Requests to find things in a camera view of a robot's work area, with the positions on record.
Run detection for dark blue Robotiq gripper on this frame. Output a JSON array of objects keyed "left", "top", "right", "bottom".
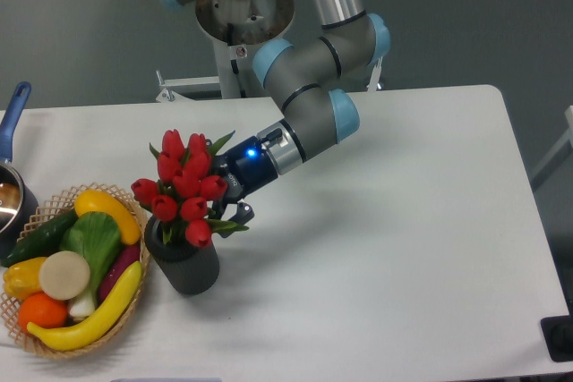
[{"left": 212, "top": 136, "right": 278, "bottom": 225}]

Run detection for white furniture piece right edge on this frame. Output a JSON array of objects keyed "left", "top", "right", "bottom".
[{"left": 529, "top": 106, "right": 572, "bottom": 192}]

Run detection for green cucumber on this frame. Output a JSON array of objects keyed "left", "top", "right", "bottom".
[{"left": 1, "top": 209, "right": 78, "bottom": 267}]

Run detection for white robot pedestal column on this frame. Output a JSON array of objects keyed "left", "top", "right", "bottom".
[{"left": 195, "top": 0, "right": 295, "bottom": 98}]

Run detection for beige round radish slice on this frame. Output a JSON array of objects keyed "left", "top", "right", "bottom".
[{"left": 38, "top": 250, "right": 90, "bottom": 301}]

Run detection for orange fruit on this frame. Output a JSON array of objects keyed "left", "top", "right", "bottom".
[{"left": 18, "top": 293, "right": 68, "bottom": 333}]

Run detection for blue handled saucepan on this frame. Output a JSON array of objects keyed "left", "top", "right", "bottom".
[{"left": 1, "top": 81, "right": 38, "bottom": 258}]

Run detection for red tulip bouquet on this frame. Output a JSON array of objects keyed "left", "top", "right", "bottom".
[{"left": 131, "top": 129, "right": 248, "bottom": 249}]

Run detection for dark grey ribbed vase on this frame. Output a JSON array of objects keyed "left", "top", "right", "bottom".
[{"left": 144, "top": 216, "right": 219, "bottom": 295}]

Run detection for woven wicker basket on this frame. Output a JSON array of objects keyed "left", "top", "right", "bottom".
[{"left": 1, "top": 183, "right": 150, "bottom": 360}]

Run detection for black device at table edge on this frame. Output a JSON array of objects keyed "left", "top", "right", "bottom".
[{"left": 541, "top": 315, "right": 572, "bottom": 362}]

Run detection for yellow squash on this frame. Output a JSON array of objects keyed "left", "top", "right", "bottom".
[{"left": 73, "top": 189, "right": 141, "bottom": 245}]

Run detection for purple sweet potato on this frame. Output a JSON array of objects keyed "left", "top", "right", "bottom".
[{"left": 98, "top": 244, "right": 141, "bottom": 303}]

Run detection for yellow bell pepper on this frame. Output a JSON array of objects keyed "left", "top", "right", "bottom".
[{"left": 3, "top": 257, "right": 47, "bottom": 301}]

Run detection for yellow banana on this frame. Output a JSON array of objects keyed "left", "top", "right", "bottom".
[{"left": 27, "top": 261, "right": 143, "bottom": 352}]

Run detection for green leafy bok choy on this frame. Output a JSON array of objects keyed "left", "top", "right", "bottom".
[{"left": 59, "top": 212, "right": 121, "bottom": 321}]

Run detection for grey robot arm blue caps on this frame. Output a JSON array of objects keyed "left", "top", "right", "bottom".
[{"left": 162, "top": 0, "right": 390, "bottom": 225}]

